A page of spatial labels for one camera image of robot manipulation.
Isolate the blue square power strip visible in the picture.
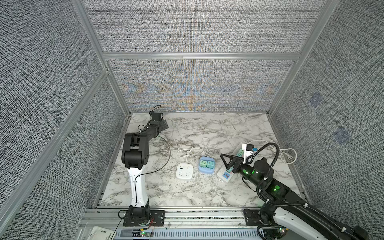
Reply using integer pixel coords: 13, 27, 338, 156
198, 157, 216, 175

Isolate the white label box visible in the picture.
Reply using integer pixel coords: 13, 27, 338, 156
87, 226, 116, 240

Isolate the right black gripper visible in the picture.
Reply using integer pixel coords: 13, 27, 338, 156
222, 154, 263, 191

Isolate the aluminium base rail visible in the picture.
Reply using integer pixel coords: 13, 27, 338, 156
75, 207, 261, 240

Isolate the square strip white cable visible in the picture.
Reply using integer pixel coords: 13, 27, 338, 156
176, 146, 202, 164

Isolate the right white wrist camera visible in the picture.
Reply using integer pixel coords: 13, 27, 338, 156
242, 144, 258, 164

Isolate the long white power strip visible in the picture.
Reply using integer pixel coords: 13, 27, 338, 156
217, 143, 243, 183

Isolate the white square power strip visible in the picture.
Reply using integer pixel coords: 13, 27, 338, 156
176, 163, 194, 181

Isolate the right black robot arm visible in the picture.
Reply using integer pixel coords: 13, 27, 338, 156
220, 154, 370, 240

